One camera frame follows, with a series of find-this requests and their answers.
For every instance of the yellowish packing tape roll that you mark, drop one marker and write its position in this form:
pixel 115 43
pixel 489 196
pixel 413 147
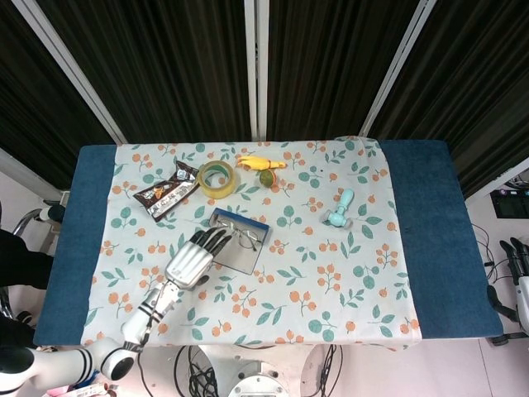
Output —
pixel 219 192

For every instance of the black pleated curtain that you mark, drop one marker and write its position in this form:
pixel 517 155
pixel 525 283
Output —
pixel 165 62

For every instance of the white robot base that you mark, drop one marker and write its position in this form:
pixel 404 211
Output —
pixel 256 380

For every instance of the black control panel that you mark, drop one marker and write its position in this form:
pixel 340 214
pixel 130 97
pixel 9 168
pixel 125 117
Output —
pixel 510 204

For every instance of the black clothed person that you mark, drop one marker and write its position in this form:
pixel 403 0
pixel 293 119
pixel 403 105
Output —
pixel 20 260

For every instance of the metal chair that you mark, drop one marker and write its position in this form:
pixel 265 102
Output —
pixel 29 219

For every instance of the brown snack bag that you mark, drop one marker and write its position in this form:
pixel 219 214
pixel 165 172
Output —
pixel 165 194

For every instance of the white fruit print tablecloth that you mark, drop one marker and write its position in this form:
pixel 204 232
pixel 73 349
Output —
pixel 310 269

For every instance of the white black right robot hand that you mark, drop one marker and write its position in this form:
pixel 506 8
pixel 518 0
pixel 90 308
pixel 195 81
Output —
pixel 522 289

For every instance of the teal massage roller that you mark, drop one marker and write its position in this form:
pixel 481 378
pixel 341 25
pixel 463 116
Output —
pixel 339 217

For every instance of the green orange ball toy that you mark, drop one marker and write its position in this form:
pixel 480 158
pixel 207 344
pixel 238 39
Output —
pixel 268 178

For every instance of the black-rimmed eyeglasses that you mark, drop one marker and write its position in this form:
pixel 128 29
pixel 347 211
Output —
pixel 248 239

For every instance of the white slanted frame post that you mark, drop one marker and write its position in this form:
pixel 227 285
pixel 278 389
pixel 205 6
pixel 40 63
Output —
pixel 396 66
pixel 70 66

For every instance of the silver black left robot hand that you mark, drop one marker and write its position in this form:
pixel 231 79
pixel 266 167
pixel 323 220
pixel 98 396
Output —
pixel 188 264

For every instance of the blue glasses case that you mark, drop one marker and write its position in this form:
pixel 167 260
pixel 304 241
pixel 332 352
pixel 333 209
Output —
pixel 244 260

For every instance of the blue table cover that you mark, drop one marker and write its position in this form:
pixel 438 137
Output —
pixel 434 227

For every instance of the white upright frame post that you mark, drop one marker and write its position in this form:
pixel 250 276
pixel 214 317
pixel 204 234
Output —
pixel 256 62

